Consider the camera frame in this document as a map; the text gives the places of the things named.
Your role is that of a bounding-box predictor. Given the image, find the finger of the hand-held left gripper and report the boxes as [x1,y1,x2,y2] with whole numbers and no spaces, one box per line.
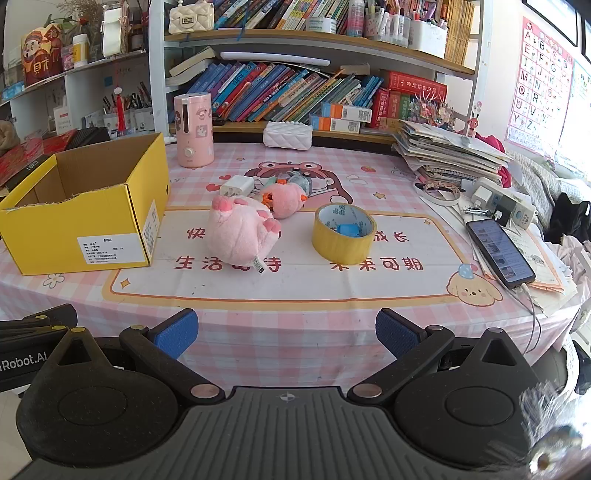
[0,304,78,329]
[0,324,70,343]

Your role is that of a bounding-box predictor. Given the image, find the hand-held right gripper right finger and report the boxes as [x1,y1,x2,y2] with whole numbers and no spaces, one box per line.
[347,308,539,406]

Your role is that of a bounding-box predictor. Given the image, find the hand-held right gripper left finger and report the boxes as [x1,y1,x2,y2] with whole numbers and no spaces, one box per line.
[44,308,227,407]

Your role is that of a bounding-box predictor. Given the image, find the yellow cardboard box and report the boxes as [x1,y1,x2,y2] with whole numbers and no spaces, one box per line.
[0,133,171,276]

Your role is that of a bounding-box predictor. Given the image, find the yellow tape roll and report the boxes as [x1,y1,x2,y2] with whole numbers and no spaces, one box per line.
[311,203,378,261]

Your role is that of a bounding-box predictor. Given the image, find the large pink plush toy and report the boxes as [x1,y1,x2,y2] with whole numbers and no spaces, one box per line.
[205,195,282,273]

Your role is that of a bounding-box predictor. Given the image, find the white charger plug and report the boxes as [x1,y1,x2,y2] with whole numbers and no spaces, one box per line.
[220,175,256,199]

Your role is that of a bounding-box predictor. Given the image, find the small pink plush toy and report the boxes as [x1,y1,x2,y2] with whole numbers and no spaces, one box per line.
[262,182,308,219]

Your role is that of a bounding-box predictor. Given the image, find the grey round toy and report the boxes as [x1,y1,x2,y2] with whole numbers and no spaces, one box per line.
[281,171,315,195]

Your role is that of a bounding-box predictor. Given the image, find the black smartphone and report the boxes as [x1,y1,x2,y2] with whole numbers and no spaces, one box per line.
[465,218,537,291]

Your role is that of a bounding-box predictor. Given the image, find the black box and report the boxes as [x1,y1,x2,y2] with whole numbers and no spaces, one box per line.
[0,154,57,195]

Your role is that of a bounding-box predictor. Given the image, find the clear tape roll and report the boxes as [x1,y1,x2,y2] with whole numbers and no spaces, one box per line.
[422,182,463,204]

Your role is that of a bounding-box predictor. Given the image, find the loose paper sheets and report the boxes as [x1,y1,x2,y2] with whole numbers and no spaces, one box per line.
[471,225,579,315]

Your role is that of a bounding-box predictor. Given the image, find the red packet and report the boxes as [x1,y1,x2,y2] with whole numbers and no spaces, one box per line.
[0,129,78,177]

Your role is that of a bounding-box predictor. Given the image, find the white power strip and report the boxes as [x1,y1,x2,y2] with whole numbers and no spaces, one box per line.
[470,177,539,230]

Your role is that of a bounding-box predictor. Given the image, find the brown plush cloth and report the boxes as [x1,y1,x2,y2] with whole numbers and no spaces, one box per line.
[0,119,22,158]

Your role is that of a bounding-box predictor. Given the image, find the black ribbed case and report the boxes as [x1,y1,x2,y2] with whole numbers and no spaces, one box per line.
[73,127,112,144]

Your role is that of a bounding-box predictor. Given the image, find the pale pink cloth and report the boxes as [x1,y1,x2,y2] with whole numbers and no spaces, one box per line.
[544,234,591,298]

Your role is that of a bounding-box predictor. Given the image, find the stack of booklets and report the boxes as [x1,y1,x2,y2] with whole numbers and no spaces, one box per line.
[391,119,514,188]

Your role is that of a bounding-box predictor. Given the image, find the black bag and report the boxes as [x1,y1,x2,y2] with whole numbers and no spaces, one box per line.
[547,191,591,244]

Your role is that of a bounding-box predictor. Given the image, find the magenta cloth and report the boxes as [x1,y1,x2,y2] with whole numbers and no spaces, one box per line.
[473,133,513,188]

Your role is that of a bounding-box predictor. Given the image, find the orange and white carton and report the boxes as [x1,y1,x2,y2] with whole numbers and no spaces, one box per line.
[310,116,363,134]
[321,102,373,122]

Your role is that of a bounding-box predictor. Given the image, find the group of pen cups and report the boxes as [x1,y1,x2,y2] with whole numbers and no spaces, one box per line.
[100,82,154,138]

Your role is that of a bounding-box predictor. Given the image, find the red tassel ornament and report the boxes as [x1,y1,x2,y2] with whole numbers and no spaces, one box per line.
[113,85,128,133]

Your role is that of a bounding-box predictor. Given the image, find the white quilted pouch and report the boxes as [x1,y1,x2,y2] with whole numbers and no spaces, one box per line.
[263,121,314,151]

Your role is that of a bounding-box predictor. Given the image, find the colourful hair ornament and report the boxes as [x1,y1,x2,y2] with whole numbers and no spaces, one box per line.
[408,89,456,124]

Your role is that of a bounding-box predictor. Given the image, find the white side shelf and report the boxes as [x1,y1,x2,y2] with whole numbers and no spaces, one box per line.
[0,46,154,141]

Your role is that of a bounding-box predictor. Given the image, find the red book box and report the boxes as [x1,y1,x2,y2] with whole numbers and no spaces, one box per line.
[385,70,448,94]

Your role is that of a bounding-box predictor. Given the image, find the red printed figure box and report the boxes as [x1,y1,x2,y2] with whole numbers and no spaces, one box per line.
[19,25,65,89]

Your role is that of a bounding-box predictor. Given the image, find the row of colourful books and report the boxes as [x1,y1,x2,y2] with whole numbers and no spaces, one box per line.
[187,62,385,123]

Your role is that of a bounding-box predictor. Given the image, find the white jar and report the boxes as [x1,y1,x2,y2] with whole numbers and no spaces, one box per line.
[72,34,91,66]

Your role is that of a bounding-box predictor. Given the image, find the white paper bag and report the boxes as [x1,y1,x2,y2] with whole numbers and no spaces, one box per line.
[101,4,130,59]

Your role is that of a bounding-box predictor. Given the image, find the white light bar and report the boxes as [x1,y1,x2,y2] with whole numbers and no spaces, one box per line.
[220,52,331,66]

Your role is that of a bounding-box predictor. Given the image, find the white pen holder box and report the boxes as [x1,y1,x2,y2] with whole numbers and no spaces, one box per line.
[408,18,449,59]

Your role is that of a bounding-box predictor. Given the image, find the row of yellow books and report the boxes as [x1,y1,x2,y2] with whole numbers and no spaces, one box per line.
[444,0,476,66]

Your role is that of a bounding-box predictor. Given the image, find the clear pen organizer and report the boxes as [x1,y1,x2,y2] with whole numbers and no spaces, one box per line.
[364,0,412,47]

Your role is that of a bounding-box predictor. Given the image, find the cream quilted handbag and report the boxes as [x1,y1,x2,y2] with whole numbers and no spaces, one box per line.
[168,0,216,36]

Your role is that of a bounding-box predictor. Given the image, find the white tape roll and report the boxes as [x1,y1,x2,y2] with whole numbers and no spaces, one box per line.
[305,16,338,34]

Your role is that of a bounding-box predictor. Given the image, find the blue white bottle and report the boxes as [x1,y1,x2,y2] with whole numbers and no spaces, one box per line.
[346,0,366,38]

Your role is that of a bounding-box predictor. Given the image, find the row of thin books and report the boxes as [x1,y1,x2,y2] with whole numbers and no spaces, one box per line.
[212,0,352,32]

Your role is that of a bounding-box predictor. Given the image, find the black framed picture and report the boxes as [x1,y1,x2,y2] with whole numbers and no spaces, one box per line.
[523,0,579,47]

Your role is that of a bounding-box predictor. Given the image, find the white charging cable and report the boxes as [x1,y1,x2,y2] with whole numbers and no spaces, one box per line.
[516,283,544,354]

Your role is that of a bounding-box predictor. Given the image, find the fuzzy metal keychain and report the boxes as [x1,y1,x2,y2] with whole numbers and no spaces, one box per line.
[518,382,591,480]

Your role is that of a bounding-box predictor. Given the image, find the alphabet wall poster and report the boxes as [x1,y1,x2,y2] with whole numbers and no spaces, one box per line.
[505,16,576,158]

